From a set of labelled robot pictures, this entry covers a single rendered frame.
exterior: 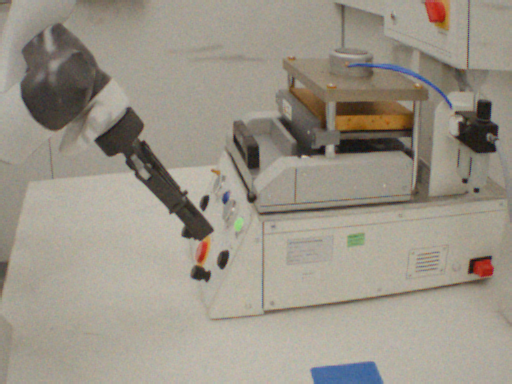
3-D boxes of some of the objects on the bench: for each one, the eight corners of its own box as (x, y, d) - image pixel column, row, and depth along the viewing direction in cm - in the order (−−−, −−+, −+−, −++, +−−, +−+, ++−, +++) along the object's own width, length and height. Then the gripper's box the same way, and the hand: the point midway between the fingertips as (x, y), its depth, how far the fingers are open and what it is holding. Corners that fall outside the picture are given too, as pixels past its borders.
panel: (188, 235, 134) (225, 152, 129) (207, 313, 106) (255, 214, 101) (179, 232, 133) (216, 149, 128) (196, 309, 106) (243, 210, 101)
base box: (426, 212, 145) (432, 140, 139) (502, 290, 111) (518, 205, 105) (187, 233, 136) (184, 153, 129) (213, 333, 101) (208, 234, 95)
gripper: (130, 117, 89) (232, 238, 99) (129, 96, 101) (219, 204, 110) (90, 151, 89) (192, 267, 99) (93, 126, 101) (183, 231, 111)
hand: (192, 219), depth 103 cm, fingers closed
